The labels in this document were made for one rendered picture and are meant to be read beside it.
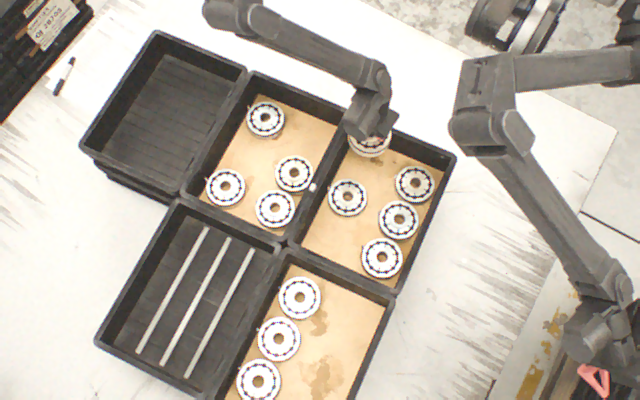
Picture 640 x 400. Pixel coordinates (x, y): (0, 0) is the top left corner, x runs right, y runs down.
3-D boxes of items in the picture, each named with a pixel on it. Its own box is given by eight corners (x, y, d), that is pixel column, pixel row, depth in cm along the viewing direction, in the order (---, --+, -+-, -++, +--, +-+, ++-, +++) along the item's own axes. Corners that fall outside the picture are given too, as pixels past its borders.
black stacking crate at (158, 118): (165, 51, 181) (155, 28, 170) (254, 89, 176) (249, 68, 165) (92, 164, 168) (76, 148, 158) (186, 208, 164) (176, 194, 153)
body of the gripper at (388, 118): (385, 139, 138) (389, 125, 131) (346, 117, 140) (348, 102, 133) (399, 117, 140) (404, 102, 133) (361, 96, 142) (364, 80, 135)
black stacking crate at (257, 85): (255, 90, 176) (251, 69, 165) (349, 130, 172) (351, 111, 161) (187, 209, 164) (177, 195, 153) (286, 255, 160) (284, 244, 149)
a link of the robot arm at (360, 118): (386, 65, 121) (352, 58, 126) (357, 109, 118) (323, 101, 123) (404, 103, 130) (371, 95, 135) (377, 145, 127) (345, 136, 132)
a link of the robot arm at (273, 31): (254, -6, 89) (206, -12, 96) (244, 32, 90) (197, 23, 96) (398, 68, 124) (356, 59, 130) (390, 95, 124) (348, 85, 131)
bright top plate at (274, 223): (264, 185, 161) (264, 184, 161) (300, 198, 160) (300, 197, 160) (249, 219, 158) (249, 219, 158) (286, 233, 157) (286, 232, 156)
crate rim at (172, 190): (156, 32, 172) (154, 27, 169) (251, 72, 167) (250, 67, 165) (78, 151, 159) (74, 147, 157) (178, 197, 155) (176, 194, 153)
